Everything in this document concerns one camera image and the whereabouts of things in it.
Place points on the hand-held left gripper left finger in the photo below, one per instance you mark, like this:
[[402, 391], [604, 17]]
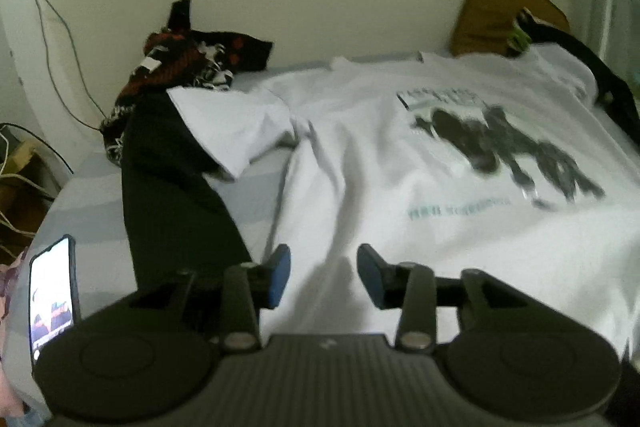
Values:
[[278, 277]]

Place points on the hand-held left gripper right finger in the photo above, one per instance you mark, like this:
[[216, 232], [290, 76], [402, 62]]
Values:
[[370, 278]]

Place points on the white printed t-shirt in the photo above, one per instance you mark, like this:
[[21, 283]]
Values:
[[350, 187]]

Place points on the black pants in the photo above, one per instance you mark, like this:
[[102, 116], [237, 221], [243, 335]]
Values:
[[170, 207]]

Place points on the black green garment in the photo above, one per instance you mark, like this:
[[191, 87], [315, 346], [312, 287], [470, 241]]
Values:
[[610, 77]]

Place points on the black smartphone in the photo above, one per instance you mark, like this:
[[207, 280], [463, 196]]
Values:
[[52, 292]]

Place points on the black red patterned sweater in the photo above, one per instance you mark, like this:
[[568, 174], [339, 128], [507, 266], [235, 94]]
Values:
[[170, 57]]

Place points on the brown cardboard box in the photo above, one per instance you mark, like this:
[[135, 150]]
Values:
[[22, 207]]

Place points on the pink patterned cloth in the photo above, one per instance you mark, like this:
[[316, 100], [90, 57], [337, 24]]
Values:
[[10, 287]]

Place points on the mustard yellow pillow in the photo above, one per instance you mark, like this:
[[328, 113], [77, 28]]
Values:
[[490, 7]]

